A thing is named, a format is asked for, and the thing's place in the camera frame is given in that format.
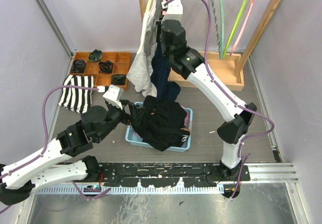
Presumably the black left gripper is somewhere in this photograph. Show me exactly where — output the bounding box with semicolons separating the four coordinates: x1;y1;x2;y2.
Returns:
97;99;146;142

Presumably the black printed t shirt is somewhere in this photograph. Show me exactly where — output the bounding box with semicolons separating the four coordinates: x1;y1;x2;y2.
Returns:
150;127;191;152

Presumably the mint green hanger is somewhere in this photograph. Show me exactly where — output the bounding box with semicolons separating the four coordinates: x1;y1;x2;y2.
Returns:
209;0;225;60

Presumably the pink plastic hanger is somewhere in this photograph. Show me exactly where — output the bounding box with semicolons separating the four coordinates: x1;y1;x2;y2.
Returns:
230;0;255;55

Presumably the lime green hanger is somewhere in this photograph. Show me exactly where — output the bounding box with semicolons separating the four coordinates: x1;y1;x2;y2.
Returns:
223;0;250;58

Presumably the navy blue t shirt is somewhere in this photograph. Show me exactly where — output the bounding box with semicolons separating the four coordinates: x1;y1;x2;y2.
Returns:
148;3;181;101

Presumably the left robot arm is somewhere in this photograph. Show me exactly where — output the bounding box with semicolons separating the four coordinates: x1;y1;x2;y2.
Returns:
1;100;145;206

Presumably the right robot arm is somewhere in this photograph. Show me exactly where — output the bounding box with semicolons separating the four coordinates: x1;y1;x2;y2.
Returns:
159;20;257;181

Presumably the white t shirt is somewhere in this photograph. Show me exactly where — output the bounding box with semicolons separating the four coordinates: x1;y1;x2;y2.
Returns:
126;0;162;97

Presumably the light blue plastic basket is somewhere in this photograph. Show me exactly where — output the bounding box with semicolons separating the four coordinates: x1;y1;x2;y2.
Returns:
125;108;193;153

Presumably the dark rolled item in tray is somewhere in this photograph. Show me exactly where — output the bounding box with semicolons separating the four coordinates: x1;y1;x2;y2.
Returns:
88;49;103;62
111;74;126;86
99;60;114;73
70;59;86;73

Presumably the brown wooden compartment tray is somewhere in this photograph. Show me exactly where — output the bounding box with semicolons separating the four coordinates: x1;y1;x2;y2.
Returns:
69;51;132;92

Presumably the black white striped cloth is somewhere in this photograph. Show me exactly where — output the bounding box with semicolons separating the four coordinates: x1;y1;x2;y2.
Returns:
58;74;94;114

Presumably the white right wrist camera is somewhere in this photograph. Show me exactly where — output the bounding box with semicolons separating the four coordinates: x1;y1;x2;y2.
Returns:
162;0;183;22

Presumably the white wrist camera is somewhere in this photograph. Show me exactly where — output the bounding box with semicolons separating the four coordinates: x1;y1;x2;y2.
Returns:
97;85;124;110
162;0;183;22

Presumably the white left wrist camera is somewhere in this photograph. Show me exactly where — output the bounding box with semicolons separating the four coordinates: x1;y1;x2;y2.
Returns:
97;85;124;110

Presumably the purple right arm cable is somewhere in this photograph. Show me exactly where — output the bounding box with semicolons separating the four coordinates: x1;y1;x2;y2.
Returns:
165;0;275;201

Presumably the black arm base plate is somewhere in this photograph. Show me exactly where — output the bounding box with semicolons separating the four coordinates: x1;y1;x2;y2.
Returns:
95;163;251;188

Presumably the white slotted cable duct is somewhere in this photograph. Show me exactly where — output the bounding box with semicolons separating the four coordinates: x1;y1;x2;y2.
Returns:
37;183;224;195

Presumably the wooden clothes rack frame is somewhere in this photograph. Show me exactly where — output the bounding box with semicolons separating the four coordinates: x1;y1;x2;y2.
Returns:
139;0;282;91

